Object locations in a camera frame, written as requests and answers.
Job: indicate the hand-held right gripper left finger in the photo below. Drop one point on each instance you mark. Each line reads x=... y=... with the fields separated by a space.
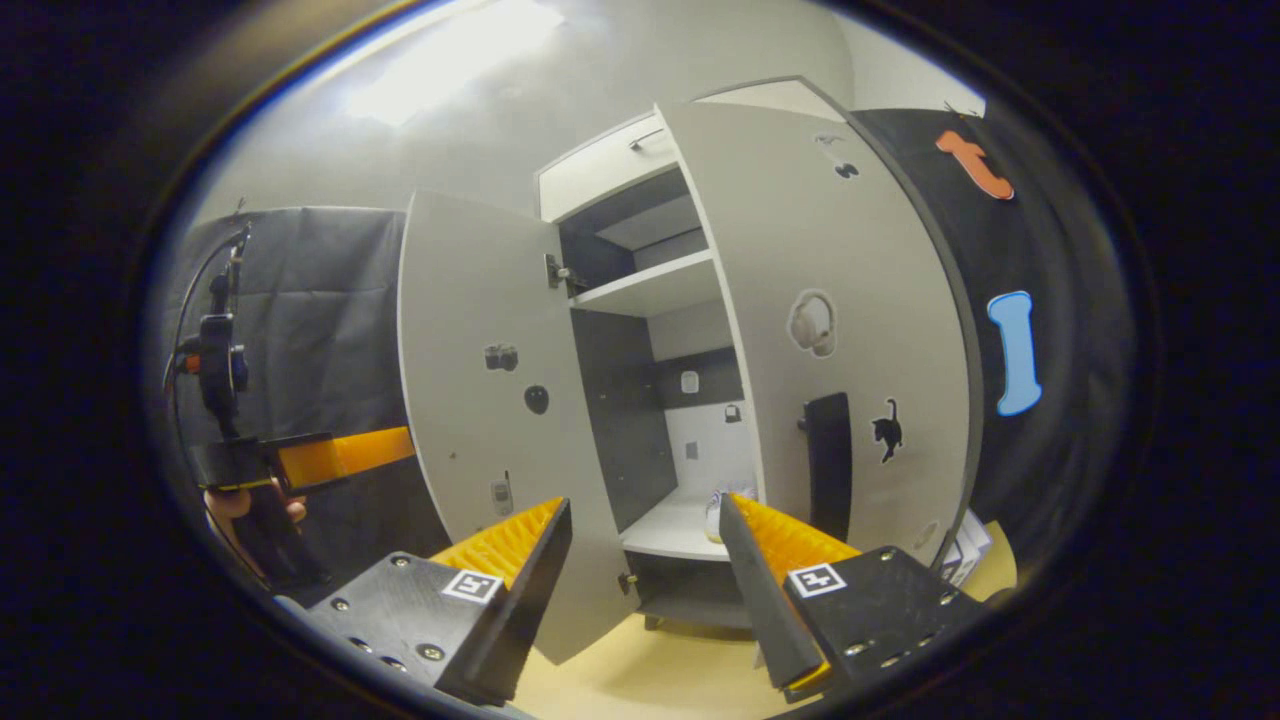
x=480 y=620

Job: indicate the white cabinet drawer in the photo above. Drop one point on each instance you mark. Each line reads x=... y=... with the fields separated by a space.
x=590 y=170

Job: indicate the white canvas shoe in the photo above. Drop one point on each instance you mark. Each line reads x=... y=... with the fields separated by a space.
x=718 y=510

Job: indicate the metal door hinge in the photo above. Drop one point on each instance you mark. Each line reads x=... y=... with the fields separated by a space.
x=627 y=583
x=556 y=272

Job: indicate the white cabinet shelf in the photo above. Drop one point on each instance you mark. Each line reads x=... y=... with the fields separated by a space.
x=655 y=225
x=650 y=285

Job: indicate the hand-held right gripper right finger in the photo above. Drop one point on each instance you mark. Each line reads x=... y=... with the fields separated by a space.
x=780 y=620

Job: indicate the dark blue cardboard box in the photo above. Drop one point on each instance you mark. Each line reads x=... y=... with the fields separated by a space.
x=965 y=550

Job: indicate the black backdrop cloth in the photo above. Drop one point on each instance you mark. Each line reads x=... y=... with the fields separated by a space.
x=1070 y=250
x=320 y=300

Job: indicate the white shoe cabinet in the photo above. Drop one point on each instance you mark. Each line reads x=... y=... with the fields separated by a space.
x=630 y=420

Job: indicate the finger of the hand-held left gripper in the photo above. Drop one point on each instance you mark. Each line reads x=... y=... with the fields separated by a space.
x=340 y=458

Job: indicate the white cabinet door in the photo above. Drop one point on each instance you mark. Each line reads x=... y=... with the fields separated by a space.
x=470 y=300
x=780 y=230

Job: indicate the white cabinet bottom board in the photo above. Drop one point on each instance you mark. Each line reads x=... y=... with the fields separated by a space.
x=670 y=530

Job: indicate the black stand with clamp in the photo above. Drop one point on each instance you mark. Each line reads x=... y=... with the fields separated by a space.
x=218 y=360

